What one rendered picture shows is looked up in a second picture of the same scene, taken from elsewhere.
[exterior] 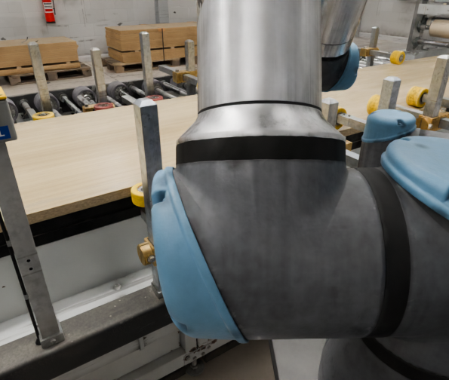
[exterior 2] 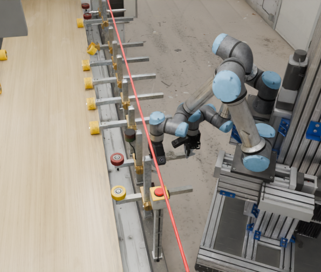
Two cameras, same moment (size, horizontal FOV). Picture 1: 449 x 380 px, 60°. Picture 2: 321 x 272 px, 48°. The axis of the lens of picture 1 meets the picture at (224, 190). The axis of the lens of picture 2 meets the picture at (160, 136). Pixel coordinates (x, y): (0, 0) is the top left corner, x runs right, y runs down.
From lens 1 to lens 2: 167 cm
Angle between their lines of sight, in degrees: 58
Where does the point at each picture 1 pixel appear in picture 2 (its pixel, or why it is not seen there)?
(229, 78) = (257, 140)
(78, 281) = not seen: hidden behind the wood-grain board
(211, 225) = (266, 156)
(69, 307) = (125, 259)
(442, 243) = (271, 140)
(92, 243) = not seen: hidden behind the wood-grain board
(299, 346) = (242, 168)
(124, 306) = (150, 230)
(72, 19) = not seen: outside the picture
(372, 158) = (196, 124)
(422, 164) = (265, 133)
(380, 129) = (197, 117)
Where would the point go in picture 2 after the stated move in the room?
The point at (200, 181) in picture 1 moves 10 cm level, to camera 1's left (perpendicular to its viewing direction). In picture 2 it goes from (262, 153) to (259, 168)
